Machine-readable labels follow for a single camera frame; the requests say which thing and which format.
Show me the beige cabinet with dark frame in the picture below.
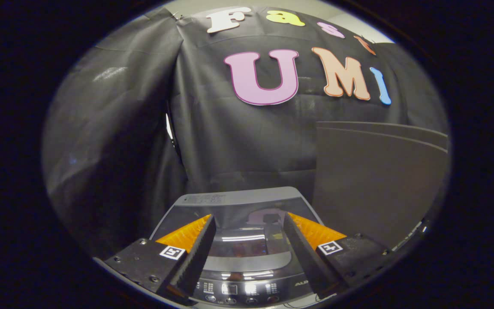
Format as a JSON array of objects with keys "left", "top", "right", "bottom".
[{"left": 313, "top": 121, "right": 450, "bottom": 250}]

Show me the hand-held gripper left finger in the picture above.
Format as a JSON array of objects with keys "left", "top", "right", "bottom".
[{"left": 103, "top": 214, "right": 217, "bottom": 303}]

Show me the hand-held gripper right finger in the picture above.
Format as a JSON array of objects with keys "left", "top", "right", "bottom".
[{"left": 282, "top": 212, "right": 392, "bottom": 300}]

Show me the grey washing machine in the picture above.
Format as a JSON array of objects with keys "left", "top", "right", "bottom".
[{"left": 150, "top": 186, "right": 330, "bottom": 308}]

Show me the black backdrop cloth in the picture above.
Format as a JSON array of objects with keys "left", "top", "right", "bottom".
[{"left": 41, "top": 5, "right": 450, "bottom": 258}]

